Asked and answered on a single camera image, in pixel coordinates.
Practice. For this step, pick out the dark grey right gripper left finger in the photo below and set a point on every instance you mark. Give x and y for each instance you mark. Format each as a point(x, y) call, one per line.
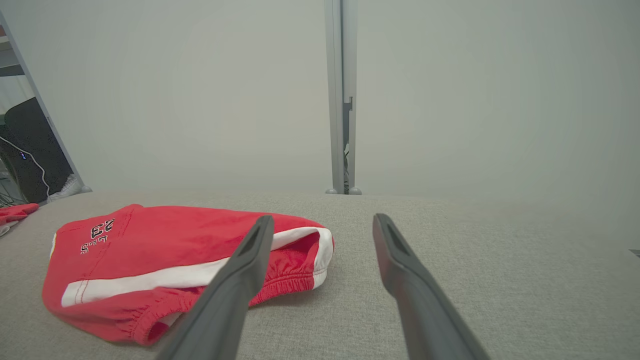
point(225, 310)

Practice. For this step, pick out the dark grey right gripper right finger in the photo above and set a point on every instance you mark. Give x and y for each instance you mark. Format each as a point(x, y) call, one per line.
point(425, 310)

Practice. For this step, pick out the red shorts with white stripe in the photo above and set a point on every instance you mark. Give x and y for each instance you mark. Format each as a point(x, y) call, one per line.
point(150, 240)

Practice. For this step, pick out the red jersey with white sleeves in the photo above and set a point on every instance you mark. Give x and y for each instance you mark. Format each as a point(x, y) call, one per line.
point(15, 212)

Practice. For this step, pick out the white sneaker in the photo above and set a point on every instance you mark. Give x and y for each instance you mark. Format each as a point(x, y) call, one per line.
point(67, 189)

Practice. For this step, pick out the black computer case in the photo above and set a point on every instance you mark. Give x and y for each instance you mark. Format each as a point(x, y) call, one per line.
point(30, 135)

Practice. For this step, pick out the grey metal frame leg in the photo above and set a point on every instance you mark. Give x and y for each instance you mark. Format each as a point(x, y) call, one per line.
point(86, 190)

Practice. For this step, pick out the grey partition post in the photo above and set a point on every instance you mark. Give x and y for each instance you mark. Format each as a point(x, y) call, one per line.
point(334, 100)

